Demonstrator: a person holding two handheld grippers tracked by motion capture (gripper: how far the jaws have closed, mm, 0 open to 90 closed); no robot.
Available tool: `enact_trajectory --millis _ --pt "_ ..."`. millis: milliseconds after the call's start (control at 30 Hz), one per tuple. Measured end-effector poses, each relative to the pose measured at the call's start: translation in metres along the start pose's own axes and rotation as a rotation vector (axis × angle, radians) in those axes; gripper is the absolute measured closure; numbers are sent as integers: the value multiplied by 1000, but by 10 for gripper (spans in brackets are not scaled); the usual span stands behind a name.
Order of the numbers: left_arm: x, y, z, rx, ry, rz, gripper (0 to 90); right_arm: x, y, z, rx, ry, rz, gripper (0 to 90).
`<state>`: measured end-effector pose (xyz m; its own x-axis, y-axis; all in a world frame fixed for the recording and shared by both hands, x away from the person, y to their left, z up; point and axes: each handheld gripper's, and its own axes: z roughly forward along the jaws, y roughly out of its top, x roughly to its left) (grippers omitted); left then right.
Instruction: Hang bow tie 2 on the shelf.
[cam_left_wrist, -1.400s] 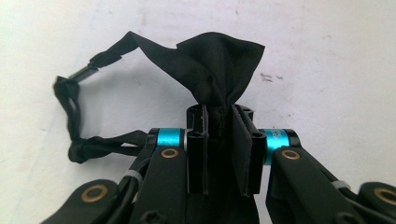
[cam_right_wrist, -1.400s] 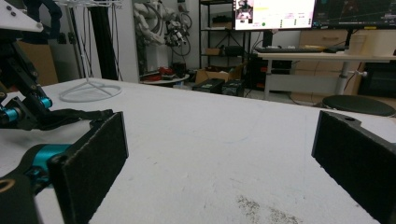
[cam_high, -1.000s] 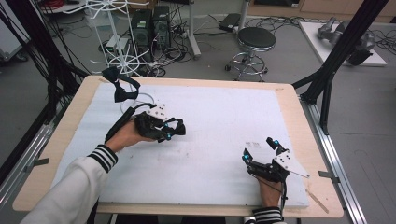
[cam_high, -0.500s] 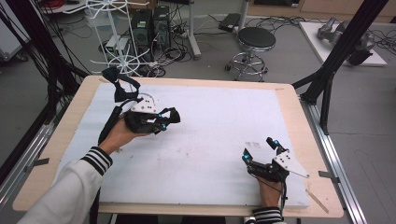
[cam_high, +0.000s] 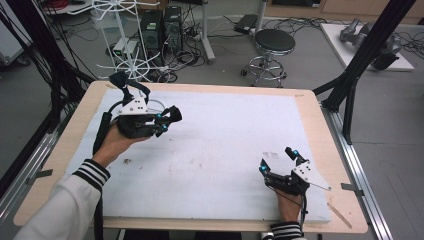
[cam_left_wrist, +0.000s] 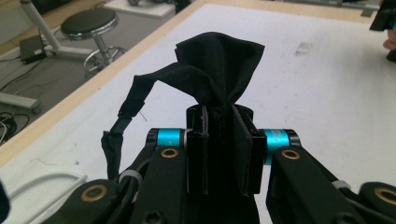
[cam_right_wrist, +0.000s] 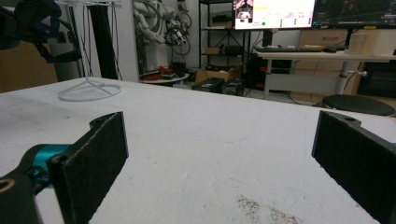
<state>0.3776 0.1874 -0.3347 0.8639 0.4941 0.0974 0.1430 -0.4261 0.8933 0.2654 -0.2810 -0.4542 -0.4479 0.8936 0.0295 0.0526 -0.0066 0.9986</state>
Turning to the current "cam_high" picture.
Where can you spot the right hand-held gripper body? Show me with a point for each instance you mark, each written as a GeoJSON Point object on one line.
{"type": "Point", "coordinates": [300, 180]}

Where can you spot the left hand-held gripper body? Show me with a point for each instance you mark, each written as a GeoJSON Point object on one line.
{"type": "Point", "coordinates": [136, 125]}

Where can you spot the white metal rack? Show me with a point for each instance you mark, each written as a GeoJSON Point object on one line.
{"type": "Point", "coordinates": [132, 68]}

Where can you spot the person's left hand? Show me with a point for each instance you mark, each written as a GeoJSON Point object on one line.
{"type": "Point", "coordinates": [113, 146]}

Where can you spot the white foam mat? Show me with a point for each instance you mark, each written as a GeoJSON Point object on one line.
{"type": "Point", "coordinates": [216, 140]}

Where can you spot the thin wooden stick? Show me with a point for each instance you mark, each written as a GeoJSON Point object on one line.
{"type": "Point", "coordinates": [340, 215]}

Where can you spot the small white device box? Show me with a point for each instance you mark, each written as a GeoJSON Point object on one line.
{"type": "Point", "coordinates": [125, 46]}

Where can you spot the black computer tower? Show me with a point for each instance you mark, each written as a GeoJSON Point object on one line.
{"type": "Point", "coordinates": [172, 30]}
{"type": "Point", "coordinates": [151, 33]}

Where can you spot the light wooden standing desk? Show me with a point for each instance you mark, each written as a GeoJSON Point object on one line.
{"type": "Point", "coordinates": [207, 33]}

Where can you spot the black round stool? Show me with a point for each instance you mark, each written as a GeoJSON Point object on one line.
{"type": "Point", "coordinates": [275, 40]}

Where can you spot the flat black box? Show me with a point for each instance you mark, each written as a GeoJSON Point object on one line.
{"type": "Point", "coordinates": [246, 23]}

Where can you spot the white floor board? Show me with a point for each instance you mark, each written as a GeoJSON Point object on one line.
{"type": "Point", "coordinates": [336, 43]}

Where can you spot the grey robot part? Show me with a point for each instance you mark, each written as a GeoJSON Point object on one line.
{"type": "Point", "coordinates": [358, 35]}

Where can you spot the aluminium rail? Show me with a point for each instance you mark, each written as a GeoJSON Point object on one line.
{"type": "Point", "coordinates": [356, 166]}
{"type": "Point", "coordinates": [30, 166]}

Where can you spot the black metal frame post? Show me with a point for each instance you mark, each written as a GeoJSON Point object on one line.
{"type": "Point", "coordinates": [366, 50]}
{"type": "Point", "coordinates": [43, 50]}

